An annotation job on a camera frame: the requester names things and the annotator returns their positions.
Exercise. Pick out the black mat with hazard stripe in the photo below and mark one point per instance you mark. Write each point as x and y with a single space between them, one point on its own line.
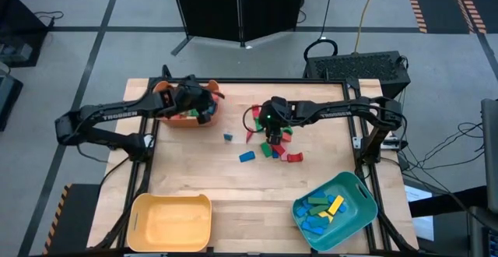
78 218

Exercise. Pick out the black partition panel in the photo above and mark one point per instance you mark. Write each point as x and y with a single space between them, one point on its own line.
210 8
272 8

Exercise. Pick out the blue trapezoid block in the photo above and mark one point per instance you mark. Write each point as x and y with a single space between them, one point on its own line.
228 136

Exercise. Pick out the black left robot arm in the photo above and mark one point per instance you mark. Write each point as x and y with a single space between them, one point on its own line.
116 113

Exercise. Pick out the dark electronic device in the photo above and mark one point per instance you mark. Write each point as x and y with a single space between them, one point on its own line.
484 233

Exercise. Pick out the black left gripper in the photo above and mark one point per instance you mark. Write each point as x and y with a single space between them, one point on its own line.
186 97

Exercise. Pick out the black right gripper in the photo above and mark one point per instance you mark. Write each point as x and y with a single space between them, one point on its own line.
276 115

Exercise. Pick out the teal long block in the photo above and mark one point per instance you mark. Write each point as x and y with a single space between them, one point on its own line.
320 223

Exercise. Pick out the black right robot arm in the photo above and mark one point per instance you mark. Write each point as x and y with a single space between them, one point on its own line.
342 113

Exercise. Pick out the green wedge block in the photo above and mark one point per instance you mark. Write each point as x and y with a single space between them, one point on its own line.
266 149

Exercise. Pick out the dark equipment box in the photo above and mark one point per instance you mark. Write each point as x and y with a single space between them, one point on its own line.
9 97

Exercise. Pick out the red long block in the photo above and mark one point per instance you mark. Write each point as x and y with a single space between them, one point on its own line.
255 111

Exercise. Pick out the dark green arch block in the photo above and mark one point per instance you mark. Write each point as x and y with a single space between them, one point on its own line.
193 113
258 125

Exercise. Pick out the blue arch block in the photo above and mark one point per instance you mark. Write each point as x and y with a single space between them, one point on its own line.
212 109

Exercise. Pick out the orange plastic bin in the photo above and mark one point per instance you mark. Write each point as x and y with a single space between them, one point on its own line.
186 124

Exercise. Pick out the small red-orange block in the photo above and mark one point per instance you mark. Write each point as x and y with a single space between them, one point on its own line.
286 136

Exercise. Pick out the black table frame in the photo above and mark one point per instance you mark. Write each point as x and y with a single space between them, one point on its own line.
295 80

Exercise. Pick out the yellow plastic bin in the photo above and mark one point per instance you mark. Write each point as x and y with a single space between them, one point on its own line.
169 224

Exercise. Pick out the teal plastic bin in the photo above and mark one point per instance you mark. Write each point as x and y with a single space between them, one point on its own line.
358 210

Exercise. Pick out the red triangular block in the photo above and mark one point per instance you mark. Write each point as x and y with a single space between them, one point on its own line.
249 136

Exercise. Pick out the dark monitor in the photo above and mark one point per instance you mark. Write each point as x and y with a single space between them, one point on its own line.
491 152

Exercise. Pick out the red slanted block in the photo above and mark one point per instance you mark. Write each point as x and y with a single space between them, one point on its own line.
278 149

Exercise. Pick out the red arch block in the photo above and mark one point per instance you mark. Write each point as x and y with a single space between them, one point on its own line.
295 157

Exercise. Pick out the yellow long block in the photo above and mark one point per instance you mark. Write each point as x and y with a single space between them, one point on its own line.
336 205

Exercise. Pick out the blue wedge block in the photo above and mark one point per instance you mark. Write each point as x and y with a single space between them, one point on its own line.
247 156

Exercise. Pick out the yellow short block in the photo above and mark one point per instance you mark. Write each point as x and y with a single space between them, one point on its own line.
326 218

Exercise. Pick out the black equipment cart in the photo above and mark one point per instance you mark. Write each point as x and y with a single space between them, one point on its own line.
19 23

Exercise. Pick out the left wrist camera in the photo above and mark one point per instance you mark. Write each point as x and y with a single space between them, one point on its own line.
204 117

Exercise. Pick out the black floor bar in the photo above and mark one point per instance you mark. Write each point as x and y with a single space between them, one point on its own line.
447 202

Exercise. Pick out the green long block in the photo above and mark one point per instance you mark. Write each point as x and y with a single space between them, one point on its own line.
318 201
319 210

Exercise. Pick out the small blue cube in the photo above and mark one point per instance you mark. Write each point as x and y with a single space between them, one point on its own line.
275 154

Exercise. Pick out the pink block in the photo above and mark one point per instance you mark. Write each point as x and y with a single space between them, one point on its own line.
284 156

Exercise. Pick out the black perforated computer case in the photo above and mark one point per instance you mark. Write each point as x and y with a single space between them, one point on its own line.
358 68

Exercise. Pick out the white paper sheet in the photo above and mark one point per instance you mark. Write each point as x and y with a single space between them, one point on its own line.
422 226

